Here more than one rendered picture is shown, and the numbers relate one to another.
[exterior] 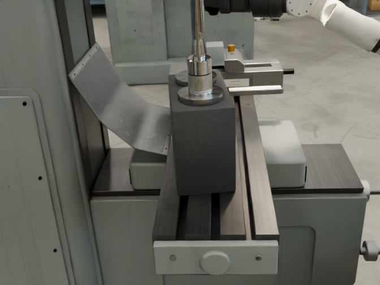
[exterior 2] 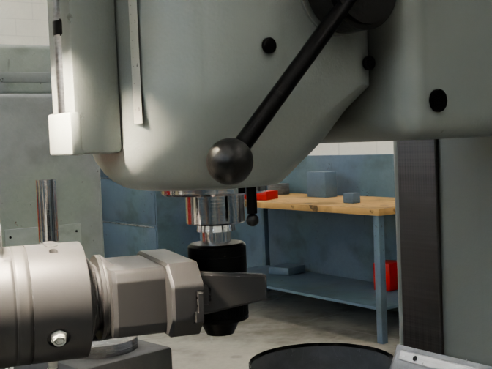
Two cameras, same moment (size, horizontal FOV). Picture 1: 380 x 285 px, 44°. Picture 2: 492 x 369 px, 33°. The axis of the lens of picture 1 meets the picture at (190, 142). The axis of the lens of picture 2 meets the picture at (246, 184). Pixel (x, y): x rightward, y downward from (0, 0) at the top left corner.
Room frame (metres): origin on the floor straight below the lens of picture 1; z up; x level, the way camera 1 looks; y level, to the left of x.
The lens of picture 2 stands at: (1.80, -0.49, 1.34)
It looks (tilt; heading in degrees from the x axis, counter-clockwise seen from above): 3 degrees down; 140
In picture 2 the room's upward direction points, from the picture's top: 2 degrees counter-clockwise
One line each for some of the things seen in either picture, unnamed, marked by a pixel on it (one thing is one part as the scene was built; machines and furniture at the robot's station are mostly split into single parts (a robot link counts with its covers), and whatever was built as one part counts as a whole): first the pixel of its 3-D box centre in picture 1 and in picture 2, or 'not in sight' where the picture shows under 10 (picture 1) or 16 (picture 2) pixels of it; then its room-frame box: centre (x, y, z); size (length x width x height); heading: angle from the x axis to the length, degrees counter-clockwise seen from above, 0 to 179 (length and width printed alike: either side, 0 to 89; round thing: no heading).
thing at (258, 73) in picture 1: (224, 70); not in sight; (1.43, -0.12, 0.98); 0.35 x 0.15 x 0.11; 88
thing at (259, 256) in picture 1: (216, 118); not in sight; (1.28, -0.08, 0.89); 1.24 x 0.23 x 0.08; 176
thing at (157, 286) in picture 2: (247, 0); (106, 299); (1.25, -0.17, 1.23); 0.13 x 0.12 x 0.10; 161
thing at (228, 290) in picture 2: not in sight; (230, 291); (1.31, -0.09, 1.23); 0.06 x 0.02 x 0.03; 71
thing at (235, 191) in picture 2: not in sight; (214, 188); (1.28, -0.08, 1.31); 0.09 x 0.09 x 0.01
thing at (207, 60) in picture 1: (199, 60); not in sight; (0.87, -0.03, 1.19); 0.05 x 0.05 x 0.01
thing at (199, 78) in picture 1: (199, 77); not in sight; (0.87, -0.03, 1.16); 0.05 x 0.05 x 0.06
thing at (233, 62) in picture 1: (233, 59); not in sight; (1.42, -0.15, 1.02); 0.12 x 0.06 x 0.04; 178
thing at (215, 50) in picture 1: (215, 53); not in sight; (1.43, -0.09, 1.04); 0.06 x 0.05 x 0.06; 178
